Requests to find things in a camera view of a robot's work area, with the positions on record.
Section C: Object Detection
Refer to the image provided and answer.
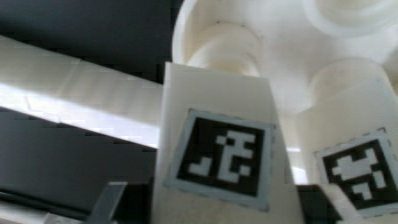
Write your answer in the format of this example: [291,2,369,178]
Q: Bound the white stool leg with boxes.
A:
[149,24,307,224]
[294,59,398,224]

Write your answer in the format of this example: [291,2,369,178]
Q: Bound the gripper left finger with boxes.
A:
[42,181,156,224]

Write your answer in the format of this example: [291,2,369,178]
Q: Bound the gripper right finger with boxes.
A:
[296,185,342,224]

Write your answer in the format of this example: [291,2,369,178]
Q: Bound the white U-shaped fence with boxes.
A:
[0,36,163,147]

